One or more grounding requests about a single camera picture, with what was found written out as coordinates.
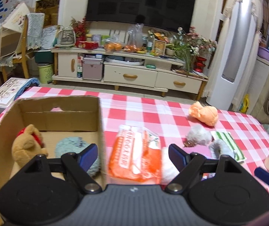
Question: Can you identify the white fluffy slipper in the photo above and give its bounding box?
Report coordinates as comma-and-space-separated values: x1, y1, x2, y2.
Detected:
161, 147, 179, 185

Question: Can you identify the teal knitted slipper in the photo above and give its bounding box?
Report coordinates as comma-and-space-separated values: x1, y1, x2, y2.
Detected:
55, 137, 100, 176

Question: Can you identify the light blue fuzzy slipper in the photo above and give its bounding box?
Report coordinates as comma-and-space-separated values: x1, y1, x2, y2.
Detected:
209, 139, 235, 159

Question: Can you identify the orange plush toy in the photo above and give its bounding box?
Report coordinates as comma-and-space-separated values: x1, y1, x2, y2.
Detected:
188, 101, 218, 127

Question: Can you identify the capybara plush strawberry hood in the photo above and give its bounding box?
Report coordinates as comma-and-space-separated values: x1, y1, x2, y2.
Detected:
11, 124, 48, 167

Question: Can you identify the white fluffy pompom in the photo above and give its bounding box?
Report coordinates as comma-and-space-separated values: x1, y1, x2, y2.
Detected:
183, 124, 213, 147

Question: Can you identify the cardboard box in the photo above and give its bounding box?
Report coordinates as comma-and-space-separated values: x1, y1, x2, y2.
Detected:
0, 96, 106, 224

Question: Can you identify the orange tissue pack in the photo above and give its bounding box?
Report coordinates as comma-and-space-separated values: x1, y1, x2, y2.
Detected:
107, 125, 162, 185

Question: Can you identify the red checkered tablecloth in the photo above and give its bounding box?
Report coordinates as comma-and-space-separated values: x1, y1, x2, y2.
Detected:
0, 92, 269, 187

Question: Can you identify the green striped cloth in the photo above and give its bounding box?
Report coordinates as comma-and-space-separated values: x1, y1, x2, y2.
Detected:
211, 131, 246, 163

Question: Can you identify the silver washing machine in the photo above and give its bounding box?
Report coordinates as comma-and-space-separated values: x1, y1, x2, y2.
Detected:
250, 57, 269, 124

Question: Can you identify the pink storage box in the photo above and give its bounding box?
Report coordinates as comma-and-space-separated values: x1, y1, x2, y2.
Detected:
82, 58, 103, 81

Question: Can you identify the green trash bin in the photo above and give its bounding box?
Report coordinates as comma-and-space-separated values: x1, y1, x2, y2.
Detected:
37, 63, 54, 84

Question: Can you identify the red vase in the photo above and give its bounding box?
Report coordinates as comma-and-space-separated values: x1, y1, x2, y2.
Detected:
193, 56, 206, 73

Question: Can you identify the cream tv cabinet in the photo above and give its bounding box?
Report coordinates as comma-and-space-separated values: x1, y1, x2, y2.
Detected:
51, 47, 208, 100

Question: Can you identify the white printed carton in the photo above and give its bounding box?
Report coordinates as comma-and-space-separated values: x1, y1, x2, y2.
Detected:
0, 78, 29, 114

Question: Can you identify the red gift box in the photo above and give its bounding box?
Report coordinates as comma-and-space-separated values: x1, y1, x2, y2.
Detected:
76, 41, 99, 50

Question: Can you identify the framed certificate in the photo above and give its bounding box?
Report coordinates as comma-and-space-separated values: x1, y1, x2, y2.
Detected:
152, 39, 167, 56

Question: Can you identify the potted flower plant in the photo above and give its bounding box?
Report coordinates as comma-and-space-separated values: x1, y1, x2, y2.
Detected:
167, 27, 217, 72

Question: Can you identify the bag of oranges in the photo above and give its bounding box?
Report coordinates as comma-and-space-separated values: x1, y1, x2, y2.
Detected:
103, 34, 124, 52

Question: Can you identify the wooden chair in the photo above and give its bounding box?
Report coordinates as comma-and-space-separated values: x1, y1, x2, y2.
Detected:
0, 12, 45, 81

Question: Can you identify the purple plastic basin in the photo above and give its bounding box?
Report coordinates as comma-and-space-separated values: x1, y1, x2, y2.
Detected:
258, 47, 269, 61

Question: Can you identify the white standing air conditioner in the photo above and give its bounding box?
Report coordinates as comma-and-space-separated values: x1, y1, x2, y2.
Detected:
203, 0, 263, 111

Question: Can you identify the black television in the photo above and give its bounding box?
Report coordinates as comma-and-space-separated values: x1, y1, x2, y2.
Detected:
86, 0, 195, 33

